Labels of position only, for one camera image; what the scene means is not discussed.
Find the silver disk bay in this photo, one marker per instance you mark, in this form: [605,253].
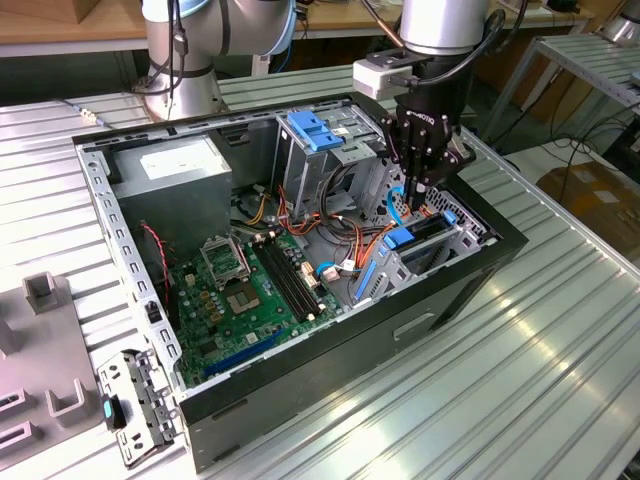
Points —
[391,277]

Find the black PC case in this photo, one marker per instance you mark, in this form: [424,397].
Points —
[325,380]

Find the blue plastic drive latch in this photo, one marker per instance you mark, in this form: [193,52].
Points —
[312,132]

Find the flat cardboard box with label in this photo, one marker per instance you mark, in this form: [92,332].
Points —
[600,200]

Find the green motherboard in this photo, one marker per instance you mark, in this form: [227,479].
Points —
[195,330]

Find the small black case switch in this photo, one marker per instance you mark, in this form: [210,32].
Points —
[152,312]

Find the CPU socket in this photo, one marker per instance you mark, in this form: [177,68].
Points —
[242,300]

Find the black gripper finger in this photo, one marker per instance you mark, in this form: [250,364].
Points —
[450,162]
[407,155]

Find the black case fan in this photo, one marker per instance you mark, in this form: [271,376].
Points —
[150,280]

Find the black latch with blue tab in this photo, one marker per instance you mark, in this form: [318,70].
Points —
[112,412]

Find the silver optical drive cage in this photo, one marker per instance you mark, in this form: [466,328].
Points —
[305,170]

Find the hard disk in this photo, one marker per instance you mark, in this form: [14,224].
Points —
[400,239]

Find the grey parts rack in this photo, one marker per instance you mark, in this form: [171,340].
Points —
[45,350]

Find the hinged metal slot bracket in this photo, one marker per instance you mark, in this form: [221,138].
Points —
[145,400]

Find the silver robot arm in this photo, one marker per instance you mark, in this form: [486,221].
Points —
[440,25]

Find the white orange connector block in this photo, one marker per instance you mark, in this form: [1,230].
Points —
[310,275]

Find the wooden desk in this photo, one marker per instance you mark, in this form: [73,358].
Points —
[330,22]

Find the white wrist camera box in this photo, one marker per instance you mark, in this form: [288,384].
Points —
[377,77]

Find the black RAM slot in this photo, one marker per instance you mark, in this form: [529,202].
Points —
[280,285]
[292,280]

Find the metal slat side table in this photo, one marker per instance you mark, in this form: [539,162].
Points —
[580,55]

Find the grey power supply unit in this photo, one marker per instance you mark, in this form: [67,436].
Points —
[175,200]

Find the blue expansion slot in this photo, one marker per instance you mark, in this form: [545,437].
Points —
[240,352]

